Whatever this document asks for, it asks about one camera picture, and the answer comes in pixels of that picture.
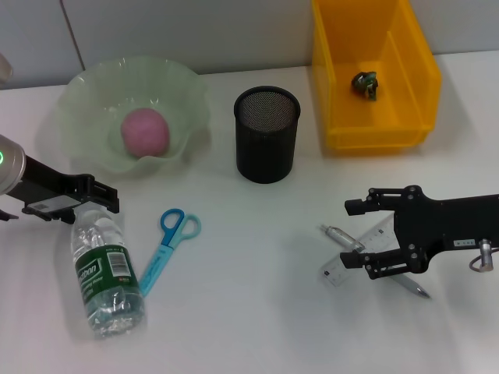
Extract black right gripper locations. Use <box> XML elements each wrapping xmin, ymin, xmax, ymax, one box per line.
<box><xmin>339</xmin><ymin>185</ymin><xmax>499</xmax><ymax>281</ymax></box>

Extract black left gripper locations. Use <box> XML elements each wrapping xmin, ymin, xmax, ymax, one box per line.
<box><xmin>7</xmin><ymin>153</ymin><xmax>119</xmax><ymax>226</ymax></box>

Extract green plastic wrapper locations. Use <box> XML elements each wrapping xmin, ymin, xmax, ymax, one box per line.
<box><xmin>350</xmin><ymin>70</ymin><xmax>380</xmax><ymax>102</ymax></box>

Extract blue plastic scissors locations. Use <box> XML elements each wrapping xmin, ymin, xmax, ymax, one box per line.
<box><xmin>138</xmin><ymin>208</ymin><xmax>203</xmax><ymax>298</ymax></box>

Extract black mesh pen holder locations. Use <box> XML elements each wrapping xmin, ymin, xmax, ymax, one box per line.
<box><xmin>233</xmin><ymin>86</ymin><xmax>302</xmax><ymax>184</ymax></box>

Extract pink peach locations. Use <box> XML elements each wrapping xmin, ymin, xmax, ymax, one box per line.
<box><xmin>120</xmin><ymin>108</ymin><xmax>172</xmax><ymax>158</ymax></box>

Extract right gripper cable with connector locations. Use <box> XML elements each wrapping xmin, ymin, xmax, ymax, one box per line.
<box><xmin>469</xmin><ymin>238</ymin><xmax>499</xmax><ymax>273</ymax></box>

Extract pale green glass fruit plate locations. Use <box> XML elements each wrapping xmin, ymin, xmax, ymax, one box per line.
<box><xmin>50</xmin><ymin>56</ymin><xmax>211</xmax><ymax>180</ymax></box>

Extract yellow plastic bin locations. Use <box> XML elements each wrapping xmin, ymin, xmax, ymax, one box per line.
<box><xmin>310</xmin><ymin>0</ymin><xmax>443</xmax><ymax>151</ymax></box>

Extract silver pen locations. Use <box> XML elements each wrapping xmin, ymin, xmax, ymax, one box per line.
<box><xmin>320</xmin><ymin>224</ymin><xmax>432</xmax><ymax>300</ymax></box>

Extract clear bottle with green label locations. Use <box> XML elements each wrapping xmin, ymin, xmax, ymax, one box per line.
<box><xmin>69</xmin><ymin>208</ymin><xmax>147</xmax><ymax>340</ymax></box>

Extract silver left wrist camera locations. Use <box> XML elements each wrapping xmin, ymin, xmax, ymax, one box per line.
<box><xmin>0</xmin><ymin>52</ymin><xmax>13</xmax><ymax>82</ymax></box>

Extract transparent plastic ruler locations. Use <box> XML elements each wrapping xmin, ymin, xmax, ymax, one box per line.
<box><xmin>320</xmin><ymin>216</ymin><xmax>395</xmax><ymax>288</ymax></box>

